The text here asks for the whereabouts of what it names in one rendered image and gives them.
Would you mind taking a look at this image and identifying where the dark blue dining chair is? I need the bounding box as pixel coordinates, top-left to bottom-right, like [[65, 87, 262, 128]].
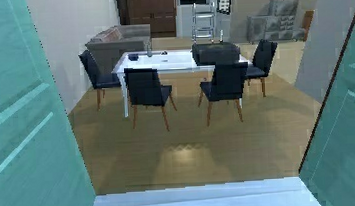
[[191, 40, 242, 67], [123, 65, 179, 134], [196, 61, 252, 128], [243, 38, 281, 99], [77, 47, 124, 112]]

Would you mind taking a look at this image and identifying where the silver metal shelf rack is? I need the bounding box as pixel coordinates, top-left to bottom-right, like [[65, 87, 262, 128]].
[[190, 1, 218, 44]]

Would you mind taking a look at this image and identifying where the dark brown wooden cabinet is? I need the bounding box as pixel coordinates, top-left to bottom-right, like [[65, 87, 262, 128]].
[[115, 0, 179, 41]]

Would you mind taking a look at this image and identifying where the grey sofa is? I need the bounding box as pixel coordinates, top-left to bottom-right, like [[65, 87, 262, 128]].
[[83, 23, 154, 76]]

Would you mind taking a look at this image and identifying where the black framed wall picture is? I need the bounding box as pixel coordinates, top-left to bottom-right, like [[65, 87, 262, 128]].
[[215, 0, 235, 16]]

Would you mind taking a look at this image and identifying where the white dining table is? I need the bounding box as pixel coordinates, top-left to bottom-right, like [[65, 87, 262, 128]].
[[110, 46, 256, 119]]

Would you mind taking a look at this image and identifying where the teal room door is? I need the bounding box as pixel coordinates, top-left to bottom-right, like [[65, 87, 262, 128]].
[[0, 0, 98, 206], [290, 0, 355, 206]]

